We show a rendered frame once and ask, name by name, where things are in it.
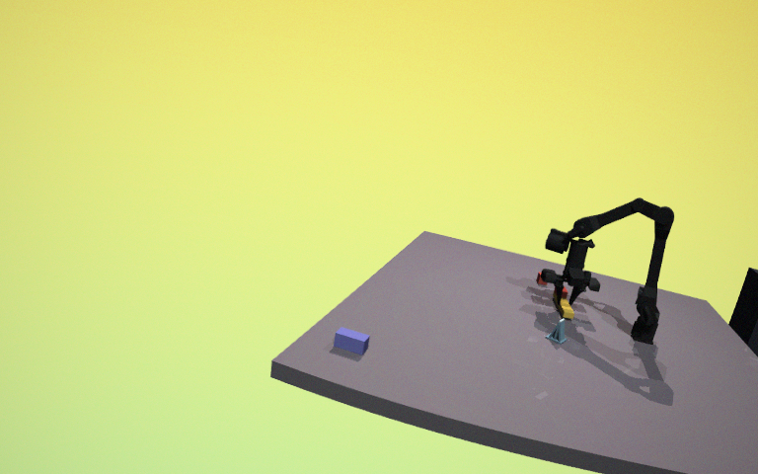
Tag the yellow bar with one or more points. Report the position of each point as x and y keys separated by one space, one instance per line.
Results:
x=564 y=305

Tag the blue rectangular block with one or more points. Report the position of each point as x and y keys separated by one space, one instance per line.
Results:
x=351 y=340

